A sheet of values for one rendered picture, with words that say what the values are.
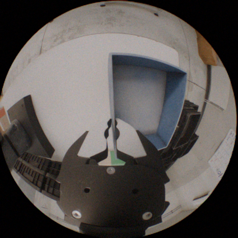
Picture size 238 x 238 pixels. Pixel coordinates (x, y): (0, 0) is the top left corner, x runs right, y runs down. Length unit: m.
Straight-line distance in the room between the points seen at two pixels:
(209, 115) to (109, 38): 2.65
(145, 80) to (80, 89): 0.16
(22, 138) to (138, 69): 0.44
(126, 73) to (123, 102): 0.07
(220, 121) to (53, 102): 2.76
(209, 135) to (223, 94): 1.17
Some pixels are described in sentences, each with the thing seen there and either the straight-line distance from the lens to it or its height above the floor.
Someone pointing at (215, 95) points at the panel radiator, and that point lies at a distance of 2.52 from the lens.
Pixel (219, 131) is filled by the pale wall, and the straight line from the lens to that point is 2.65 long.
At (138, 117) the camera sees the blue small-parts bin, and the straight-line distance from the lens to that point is 0.20.
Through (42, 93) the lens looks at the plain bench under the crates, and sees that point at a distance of 0.27.
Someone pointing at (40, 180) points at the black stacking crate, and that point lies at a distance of 0.53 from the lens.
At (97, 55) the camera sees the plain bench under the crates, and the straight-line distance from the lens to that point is 0.20.
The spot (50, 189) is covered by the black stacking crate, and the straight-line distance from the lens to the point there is 0.47.
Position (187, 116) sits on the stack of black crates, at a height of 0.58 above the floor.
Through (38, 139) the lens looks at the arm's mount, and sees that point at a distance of 0.34.
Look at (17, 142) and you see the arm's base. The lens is 0.38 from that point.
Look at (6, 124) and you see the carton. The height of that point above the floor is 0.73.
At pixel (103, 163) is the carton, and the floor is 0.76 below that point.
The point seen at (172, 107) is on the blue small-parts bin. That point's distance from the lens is 0.20.
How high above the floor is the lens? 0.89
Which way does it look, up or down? 60 degrees down
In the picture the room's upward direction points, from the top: 166 degrees clockwise
